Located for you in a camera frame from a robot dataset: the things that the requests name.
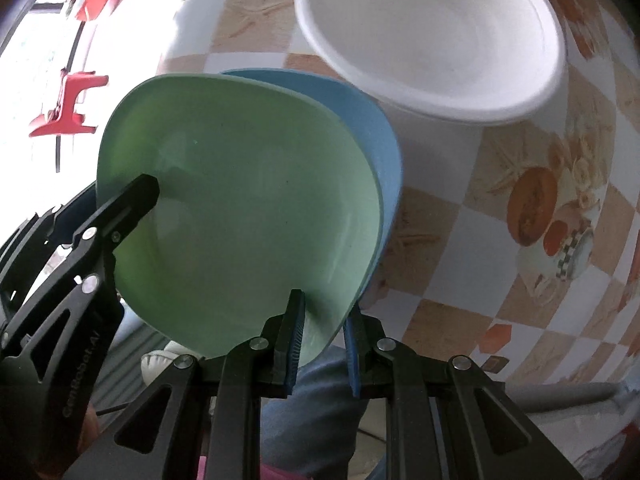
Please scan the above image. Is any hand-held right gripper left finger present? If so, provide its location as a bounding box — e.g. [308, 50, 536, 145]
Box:
[65, 288, 307, 480]

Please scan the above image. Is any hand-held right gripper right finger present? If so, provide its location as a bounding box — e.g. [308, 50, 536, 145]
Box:
[343, 304, 584, 480]

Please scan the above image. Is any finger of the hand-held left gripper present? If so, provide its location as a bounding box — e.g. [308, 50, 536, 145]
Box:
[60, 174, 161, 311]
[0, 182, 99, 311]

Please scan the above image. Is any green square plate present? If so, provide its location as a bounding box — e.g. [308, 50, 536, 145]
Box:
[96, 73, 385, 366]

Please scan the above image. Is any blue square plate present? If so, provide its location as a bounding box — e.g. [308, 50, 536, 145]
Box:
[220, 69, 404, 306]

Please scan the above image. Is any person's leg in jeans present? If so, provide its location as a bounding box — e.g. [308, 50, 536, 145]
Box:
[260, 342, 388, 480]

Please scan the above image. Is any grey ribbed mat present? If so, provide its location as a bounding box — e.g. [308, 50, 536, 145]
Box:
[92, 317, 168, 418]

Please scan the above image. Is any red plastic stool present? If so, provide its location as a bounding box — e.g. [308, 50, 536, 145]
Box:
[64, 0, 123, 22]
[28, 71, 110, 139]

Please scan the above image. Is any checkered printed tablecloth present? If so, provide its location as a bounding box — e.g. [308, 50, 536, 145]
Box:
[157, 0, 640, 392]

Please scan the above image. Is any white round bowl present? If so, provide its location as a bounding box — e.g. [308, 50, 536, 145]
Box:
[294, 0, 567, 126]

